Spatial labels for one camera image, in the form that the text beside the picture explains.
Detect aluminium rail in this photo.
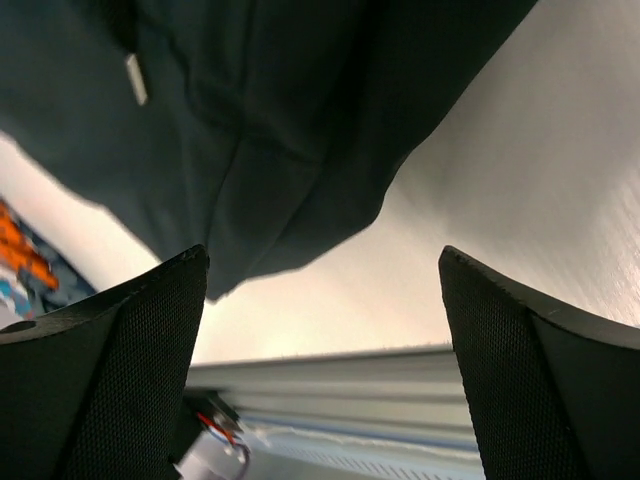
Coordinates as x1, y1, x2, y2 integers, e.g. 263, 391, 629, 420
186, 346, 484, 479

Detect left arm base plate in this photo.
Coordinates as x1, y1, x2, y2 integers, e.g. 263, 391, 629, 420
169, 390, 240, 464

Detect colourful patterned shorts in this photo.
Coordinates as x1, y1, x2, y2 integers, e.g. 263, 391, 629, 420
1, 201, 96, 326

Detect dark green shorts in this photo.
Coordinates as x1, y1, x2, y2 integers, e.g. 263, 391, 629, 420
1, 1, 532, 300

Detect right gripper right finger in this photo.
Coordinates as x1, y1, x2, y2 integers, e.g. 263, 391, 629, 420
438, 246, 639, 479

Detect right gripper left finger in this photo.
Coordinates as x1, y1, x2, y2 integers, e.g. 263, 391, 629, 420
1, 246, 209, 479

